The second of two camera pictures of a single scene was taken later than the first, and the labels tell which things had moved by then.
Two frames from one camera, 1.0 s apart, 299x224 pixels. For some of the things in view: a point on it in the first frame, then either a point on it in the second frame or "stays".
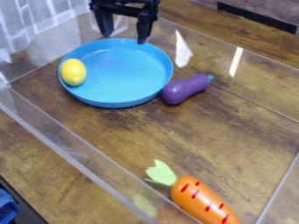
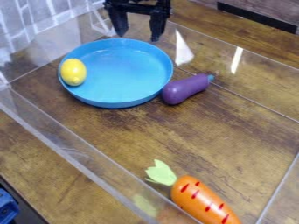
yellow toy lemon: (73, 72) stays
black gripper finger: (105, 21) to (118, 10)
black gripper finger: (145, 26) to (158, 19)
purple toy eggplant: (180, 89) stays
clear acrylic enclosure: (138, 121) stays
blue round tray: (127, 73) stays
